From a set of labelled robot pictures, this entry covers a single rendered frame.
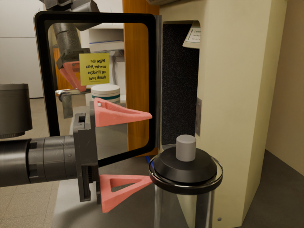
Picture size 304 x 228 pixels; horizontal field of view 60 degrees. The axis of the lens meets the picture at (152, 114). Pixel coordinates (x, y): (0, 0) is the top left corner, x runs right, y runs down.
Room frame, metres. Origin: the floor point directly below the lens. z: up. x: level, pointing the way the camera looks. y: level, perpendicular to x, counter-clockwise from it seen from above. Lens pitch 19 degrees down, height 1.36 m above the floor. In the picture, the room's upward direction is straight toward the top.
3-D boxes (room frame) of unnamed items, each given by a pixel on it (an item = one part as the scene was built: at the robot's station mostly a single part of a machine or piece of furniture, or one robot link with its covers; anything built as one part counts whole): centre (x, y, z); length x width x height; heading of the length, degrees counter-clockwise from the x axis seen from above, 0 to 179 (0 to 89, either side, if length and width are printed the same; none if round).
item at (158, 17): (0.74, -0.02, 1.19); 0.03 x 0.02 x 0.39; 13
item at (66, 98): (0.59, 0.20, 1.18); 0.02 x 0.02 x 0.06; 34
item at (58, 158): (0.31, 0.12, 1.20); 0.07 x 0.07 x 0.10; 13
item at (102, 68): (0.66, 0.12, 1.19); 0.30 x 0.01 x 0.40; 124
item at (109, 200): (0.32, 0.05, 1.16); 0.09 x 0.07 x 0.07; 103
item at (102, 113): (0.32, 0.05, 1.23); 0.09 x 0.07 x 0.07; 103
